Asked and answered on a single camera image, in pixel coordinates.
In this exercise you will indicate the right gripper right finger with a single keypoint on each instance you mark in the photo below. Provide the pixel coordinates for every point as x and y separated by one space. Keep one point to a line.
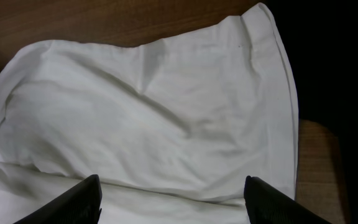
267 205

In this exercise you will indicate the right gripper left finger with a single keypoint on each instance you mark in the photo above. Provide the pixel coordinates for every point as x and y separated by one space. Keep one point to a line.
80 204

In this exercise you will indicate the white t-shirt black print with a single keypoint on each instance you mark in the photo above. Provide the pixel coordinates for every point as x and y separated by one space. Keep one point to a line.
172 128

